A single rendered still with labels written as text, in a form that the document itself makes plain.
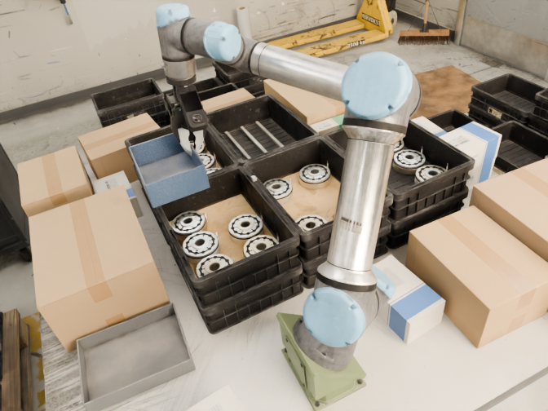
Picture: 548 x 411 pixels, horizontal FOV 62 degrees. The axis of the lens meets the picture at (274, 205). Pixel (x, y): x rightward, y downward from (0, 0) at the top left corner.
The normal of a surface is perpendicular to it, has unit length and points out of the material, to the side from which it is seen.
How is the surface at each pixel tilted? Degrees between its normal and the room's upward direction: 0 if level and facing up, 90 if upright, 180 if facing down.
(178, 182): 90
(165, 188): 90
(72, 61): 90
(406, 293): 0
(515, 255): 0
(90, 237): 0
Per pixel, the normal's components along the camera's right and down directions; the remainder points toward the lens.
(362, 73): -0.41, -0.06
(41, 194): -0.11, -0.76
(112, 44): 0.43, 0.55
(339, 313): -0.46, 0.20
